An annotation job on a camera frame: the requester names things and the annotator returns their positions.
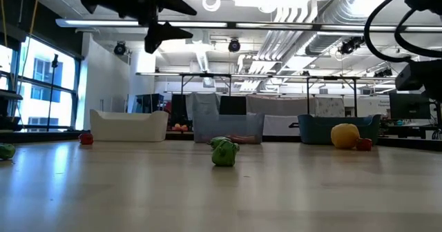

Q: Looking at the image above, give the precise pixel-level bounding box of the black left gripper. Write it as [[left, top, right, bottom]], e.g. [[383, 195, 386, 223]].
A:
[[81, 0, 198, 55]]

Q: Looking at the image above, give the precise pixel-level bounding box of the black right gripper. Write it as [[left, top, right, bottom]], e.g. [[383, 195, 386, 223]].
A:
[[395, 59, 442, 100]]

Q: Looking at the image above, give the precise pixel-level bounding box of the small red bell pepper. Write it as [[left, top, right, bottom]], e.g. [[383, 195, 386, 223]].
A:
[[355, 137, 373, 152], [78, 132, 95, 146]]

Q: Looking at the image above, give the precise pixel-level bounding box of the large orange-yellow bell pepper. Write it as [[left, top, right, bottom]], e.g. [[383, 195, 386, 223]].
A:
[[330, 123, 361, 150]]

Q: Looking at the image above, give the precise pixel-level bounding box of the green bell pepper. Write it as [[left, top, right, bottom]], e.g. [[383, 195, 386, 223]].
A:
[[208, 136, 233, 149], [211, 139, 240, 167], [0, 142, 17, 161]]

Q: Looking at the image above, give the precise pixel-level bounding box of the wide black background monitor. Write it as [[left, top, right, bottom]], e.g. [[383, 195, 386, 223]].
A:
[[389, 93, 432, 120]]

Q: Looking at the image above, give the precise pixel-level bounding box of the round black ceiling spotlight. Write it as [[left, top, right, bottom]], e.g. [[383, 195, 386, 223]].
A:
[[113, 41, 127, 57], [227, 37, 242, 53]]

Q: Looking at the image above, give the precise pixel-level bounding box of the long ceiling light strip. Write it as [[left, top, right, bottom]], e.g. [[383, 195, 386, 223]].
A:
[[55, 17, 229, 28], [236, 22, 369, 32]]

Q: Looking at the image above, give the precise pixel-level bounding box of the black ceiling spotlight cluster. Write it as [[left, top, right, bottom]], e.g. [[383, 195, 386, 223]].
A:
[[340, 37, 362, 56]]

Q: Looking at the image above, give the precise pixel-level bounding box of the dark equipment cart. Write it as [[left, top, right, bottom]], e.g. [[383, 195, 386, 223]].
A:
[[135, 93, 165, 114]]

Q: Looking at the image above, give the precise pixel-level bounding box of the tall black background monitor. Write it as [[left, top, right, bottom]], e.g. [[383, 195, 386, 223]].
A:
[[171, 93, 189, 126]]

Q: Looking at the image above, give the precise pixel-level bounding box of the grey hanging cloth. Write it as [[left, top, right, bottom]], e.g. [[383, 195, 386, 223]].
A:
[[186, 93, 220, 121]]

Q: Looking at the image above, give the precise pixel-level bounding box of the speckled white panel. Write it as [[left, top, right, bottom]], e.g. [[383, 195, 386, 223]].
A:
[[314, 97, 345, 118]]

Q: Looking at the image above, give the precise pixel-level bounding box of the teal plastic basket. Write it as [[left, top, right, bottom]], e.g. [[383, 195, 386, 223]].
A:
[[297, 113, 382, 146]]

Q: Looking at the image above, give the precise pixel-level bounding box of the white plastic basket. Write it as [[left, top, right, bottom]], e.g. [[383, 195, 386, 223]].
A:
[[89, 108, 169, 142]]

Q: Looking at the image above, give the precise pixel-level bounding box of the grey translucent plastic basket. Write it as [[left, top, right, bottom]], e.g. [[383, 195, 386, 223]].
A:
[[192, 112, 265, 144]]

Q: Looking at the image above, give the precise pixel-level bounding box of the white ceiling pipe bundle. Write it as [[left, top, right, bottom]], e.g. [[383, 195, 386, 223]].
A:
[[238, 0, 318, 91]]

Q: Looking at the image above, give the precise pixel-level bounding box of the black tripod stand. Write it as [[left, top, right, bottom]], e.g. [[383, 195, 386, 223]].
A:
[[46, 53, 59, 132]]

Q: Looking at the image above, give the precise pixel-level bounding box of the large room window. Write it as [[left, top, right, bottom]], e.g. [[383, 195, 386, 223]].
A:
[[0, 35, 82, 133]]

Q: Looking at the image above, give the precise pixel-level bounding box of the white hanging cloth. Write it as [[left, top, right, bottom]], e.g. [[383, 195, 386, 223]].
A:
[[246, 94, 317, 136]]

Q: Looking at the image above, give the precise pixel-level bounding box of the white ring ceiling lamp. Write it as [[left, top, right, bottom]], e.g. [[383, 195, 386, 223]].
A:
[[202, 0, 222, 13]]

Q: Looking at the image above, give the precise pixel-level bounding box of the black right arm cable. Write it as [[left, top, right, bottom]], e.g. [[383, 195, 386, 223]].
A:
[[363, 0, 414, 64], [394, 9, 442, 59]]

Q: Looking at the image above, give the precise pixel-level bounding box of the black workstation frame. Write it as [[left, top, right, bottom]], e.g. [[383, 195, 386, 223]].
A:
[[179, 73, 232, 97], [306, 75, 358, 117]]

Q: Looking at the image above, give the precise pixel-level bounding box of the yellow cord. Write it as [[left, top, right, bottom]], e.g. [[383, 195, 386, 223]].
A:
[[0, 0, 38, 88]]

